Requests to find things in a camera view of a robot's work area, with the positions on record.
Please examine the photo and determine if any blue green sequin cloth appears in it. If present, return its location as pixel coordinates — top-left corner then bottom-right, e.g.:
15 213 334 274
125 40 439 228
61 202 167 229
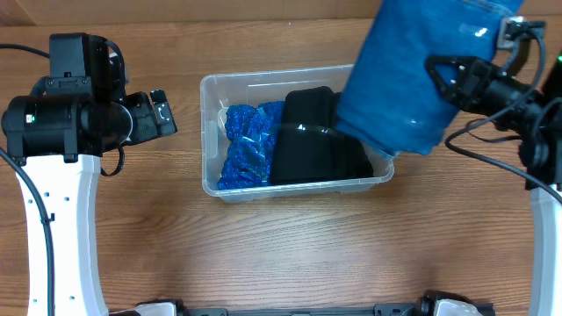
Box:
218 101 285 190

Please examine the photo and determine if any blue denim cloth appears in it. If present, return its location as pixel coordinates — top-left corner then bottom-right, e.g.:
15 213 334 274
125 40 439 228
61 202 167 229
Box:
336 0 523 156

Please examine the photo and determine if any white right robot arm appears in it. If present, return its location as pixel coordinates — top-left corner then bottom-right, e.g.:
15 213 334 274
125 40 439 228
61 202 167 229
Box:
425 55 561 315

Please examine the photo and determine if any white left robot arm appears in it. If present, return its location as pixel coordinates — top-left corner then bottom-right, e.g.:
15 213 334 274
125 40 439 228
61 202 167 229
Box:
2 90 177 315

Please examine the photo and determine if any black banded cloth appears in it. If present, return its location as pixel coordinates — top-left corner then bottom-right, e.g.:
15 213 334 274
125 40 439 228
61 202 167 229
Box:
270 86 374 185

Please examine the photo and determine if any clear plastic container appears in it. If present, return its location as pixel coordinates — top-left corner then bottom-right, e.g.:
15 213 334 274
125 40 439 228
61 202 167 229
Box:
200 64 394 203

